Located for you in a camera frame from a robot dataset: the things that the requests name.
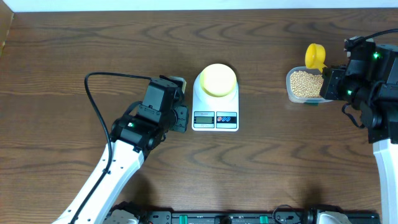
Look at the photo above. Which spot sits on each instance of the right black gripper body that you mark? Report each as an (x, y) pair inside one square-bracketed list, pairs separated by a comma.
[(339, 86)]

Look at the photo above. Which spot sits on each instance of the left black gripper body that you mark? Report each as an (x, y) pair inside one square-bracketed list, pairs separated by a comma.
[(178, 117)]

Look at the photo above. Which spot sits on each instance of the yellow measuring scoop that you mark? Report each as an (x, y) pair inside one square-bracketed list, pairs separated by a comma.
[(315, 57)]

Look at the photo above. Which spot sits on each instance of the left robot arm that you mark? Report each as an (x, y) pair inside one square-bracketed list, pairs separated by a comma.
[(139, 130)]

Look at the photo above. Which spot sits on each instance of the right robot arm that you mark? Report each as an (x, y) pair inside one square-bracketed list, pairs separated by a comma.
[(368, 83)]

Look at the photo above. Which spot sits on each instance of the white digital kitchen scale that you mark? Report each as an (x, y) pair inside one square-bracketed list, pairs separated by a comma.
[(211, 113)]

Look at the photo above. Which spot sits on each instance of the pale yellow bowl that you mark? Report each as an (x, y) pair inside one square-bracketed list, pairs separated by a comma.
[(218, 80)]

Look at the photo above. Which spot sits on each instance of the clear plastic container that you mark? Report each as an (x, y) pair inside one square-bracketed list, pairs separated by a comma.
[(296, 99)]

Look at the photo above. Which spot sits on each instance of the soybeans in container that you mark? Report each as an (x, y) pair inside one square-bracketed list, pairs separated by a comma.
[(306, 85)]

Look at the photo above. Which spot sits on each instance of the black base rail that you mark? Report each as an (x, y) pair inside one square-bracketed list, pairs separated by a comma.
[(165, 217)]

